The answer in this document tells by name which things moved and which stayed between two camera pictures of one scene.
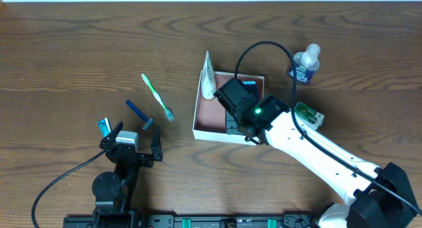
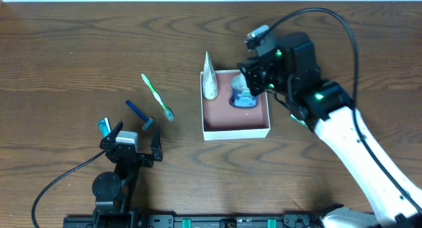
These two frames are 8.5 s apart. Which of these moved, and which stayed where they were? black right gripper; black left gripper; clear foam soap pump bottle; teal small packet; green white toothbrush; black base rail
Moved: clear foam soap pump bottle; black right gripper
Stayed: black base rail; green white toothbrush; teal small packet; black left gripper
